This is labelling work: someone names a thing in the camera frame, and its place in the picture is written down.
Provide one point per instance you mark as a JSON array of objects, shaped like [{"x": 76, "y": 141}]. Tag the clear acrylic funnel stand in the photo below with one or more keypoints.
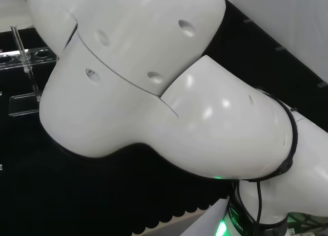
[{"x": 24, "y": 103}]

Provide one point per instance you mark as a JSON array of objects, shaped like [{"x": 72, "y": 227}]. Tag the black bench cloth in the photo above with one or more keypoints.
[{"x": 77, "y": 195}]

